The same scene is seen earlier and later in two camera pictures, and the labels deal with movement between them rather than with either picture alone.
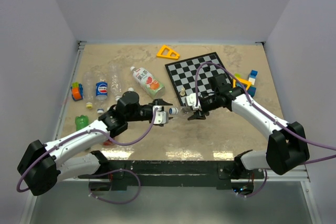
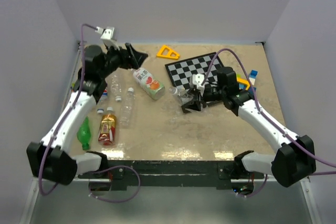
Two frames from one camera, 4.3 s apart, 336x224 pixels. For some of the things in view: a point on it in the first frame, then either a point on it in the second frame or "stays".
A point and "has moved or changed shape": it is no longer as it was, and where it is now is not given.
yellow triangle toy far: [168, 55] stays
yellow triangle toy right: [244, 82] stays
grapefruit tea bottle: [148, 82] stays
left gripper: [160, 102] to [130, 59]
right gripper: [199, 114] to [194, 105]
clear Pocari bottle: [185, 110] has moved or changed shape
